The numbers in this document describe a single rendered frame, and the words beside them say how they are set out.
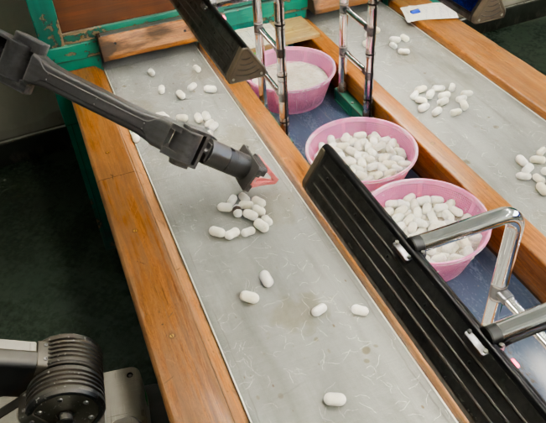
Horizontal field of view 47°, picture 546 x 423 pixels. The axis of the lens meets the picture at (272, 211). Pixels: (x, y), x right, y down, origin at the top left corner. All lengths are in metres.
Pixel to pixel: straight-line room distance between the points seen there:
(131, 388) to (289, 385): 0.48
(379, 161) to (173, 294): 0.62
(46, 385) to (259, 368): 0.35
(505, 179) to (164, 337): 0.84
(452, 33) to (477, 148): 0.57
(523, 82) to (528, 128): 0.19
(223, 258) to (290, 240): 0.15
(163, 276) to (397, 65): 1.02
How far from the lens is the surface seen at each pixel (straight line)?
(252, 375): 1.12
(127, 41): 1.98
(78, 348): 1.17
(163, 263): 1.28
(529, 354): 1.28
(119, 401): 1.46
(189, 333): 1.15
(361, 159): 1.54
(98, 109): 1.34
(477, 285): 1.36
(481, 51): 2.00
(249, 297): 1.20
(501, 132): 1.69
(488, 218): 0.83
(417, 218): 1.38
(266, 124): 1.63
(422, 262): 0.77
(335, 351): 1.14
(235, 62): 1.24
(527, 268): 1.36
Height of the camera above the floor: 1.66
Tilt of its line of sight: 41 degrees down
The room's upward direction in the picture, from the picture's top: 4 degrees counter-clockwise
